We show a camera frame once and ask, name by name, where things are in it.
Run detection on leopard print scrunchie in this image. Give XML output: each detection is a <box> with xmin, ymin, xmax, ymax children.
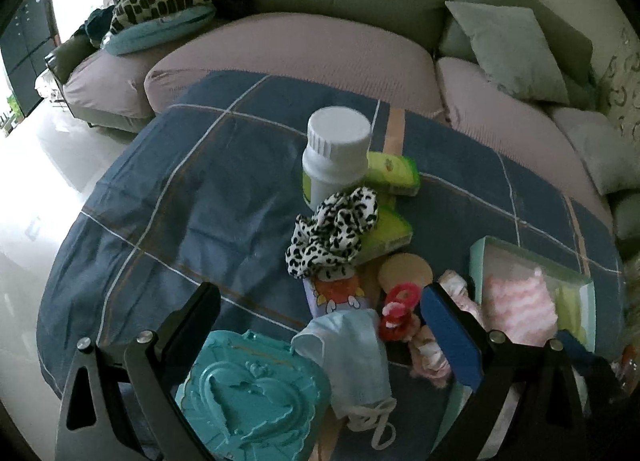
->
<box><xmin>285</xmin><ymin>186</ymin><xmax>381</xmax><ymax>283</ymax></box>

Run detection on blue plaid blanket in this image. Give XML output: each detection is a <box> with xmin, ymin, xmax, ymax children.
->
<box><xmin>36</xmin><ymin>70</ymin><xmax>626</xmax><ymax>461</ymax></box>

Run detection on round tan compact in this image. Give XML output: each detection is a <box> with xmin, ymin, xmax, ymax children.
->
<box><xmin>378</xmin><ymin>253</ymin><xmax>434</xmax><ymax>293</ymax></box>

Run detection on grey throw pillow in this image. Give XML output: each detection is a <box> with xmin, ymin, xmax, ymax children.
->
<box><xmin>564</xmin><ymin>117</ymin><xmax>638</xmax><ymax>195</ymax></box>

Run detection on green tissue pack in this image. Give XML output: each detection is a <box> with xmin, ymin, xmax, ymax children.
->
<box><xmin>359</xmin><ymin>205</ymin><xmax>414</xmax><ymax>263</ymax></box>
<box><xmin>366</xmin><ymin>151</ymin><xmax>422</xmax><ymax>198</ymax></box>

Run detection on teal heart embossed plastic case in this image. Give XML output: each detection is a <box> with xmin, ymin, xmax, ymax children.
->
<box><xmin>174</xmin><ymin>330</ymin><xmax>332</xmax><ymax>461</ymax></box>

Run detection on dark cabinet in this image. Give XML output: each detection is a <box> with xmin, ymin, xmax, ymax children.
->
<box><xmin>0</xmin><ymin>0</ymin><xmax>54</xmax><ymax>118</ymax></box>

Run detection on purple cartoon packet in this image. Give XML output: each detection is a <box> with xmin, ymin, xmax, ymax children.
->
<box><xmin>302</xmin><ymin>271</ymin><xmax>382</xmax><ymax>323</ymax></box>

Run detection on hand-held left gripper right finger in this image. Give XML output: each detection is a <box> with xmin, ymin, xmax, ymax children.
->
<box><xmin>420</xmin><ymin>282</ymin><xmax>588</xmax><ymax>461</ymax></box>

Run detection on red hair clip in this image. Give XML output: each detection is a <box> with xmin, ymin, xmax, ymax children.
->
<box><xmin>377</xmin><ymin>282</ymin><xmax>423</xmax><ymax>342</ymax></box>

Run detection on beige patterned woven mat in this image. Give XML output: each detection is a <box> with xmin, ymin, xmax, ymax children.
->
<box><xmin>597</xmin><ymin>26</ymin><xmax>640</xmax><ymax>143</ymax></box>

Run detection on white bottle with green label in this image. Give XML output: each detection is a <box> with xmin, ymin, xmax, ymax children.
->
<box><xmin>301</xmin><ymin>108</ymin><xmax>373</xmax><ymax>212</ymax></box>

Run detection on light green throw pillow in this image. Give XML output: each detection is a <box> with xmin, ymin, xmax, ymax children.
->
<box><xmin>445</xmin><ymin>0</ymin><xmax>572</xmax><ymax>105</ymax></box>

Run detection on white and teal cardboard box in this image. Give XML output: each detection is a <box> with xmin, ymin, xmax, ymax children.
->
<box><xmin>447</xmin><ymin>235</ymin><xmax>596</xmax><ymax>461</ymax></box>

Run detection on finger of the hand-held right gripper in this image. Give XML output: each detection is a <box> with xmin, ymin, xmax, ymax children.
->
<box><xmin>556</xmin><ymin>328</ymin><xmax>627</xmax><ymax>403</ymax></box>

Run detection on light blue face mask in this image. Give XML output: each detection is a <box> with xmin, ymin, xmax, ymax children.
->
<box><xmin>291</xmin><ymin>308</ymin><xmax>398</xmax><ymax>448</ymax></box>

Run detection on pink sofa seat cushion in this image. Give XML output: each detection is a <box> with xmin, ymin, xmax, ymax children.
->
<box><xmin>64</xmin><ymin>48</ymin><xmax>157</xmax><ymax>133</ymax></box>
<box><xmin>144</xmin><ymin>12</ymin><xmax>447</xmax><ymax>123</ymax></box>
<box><xmin>435</xmin><ymin>58</ymin><xmax>613</xmax><ymax>224</ymax></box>

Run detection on orange plastic item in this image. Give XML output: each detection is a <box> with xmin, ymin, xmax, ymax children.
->
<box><xmin>617</xmin><ymin>343</ymin><xmax>637</xmax><ymax>385</ymax></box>

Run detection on pink fluffy cloth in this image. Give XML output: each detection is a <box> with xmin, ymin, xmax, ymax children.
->
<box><xmin>481</xmin><ymin>266</ymin><xmax>559</xmax><ymax>348</ymax></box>

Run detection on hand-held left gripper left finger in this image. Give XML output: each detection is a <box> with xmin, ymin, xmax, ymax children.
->
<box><xmin>55</xmin><ymin>282</ymin><xmax>221</xmax><ymax>461</ymax></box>

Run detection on pink-white small toy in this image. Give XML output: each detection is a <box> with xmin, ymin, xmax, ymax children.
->
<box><xmin>409</xmin><ymin>325</ymin><xmax>452</xmax><ymax>388</ymax></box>

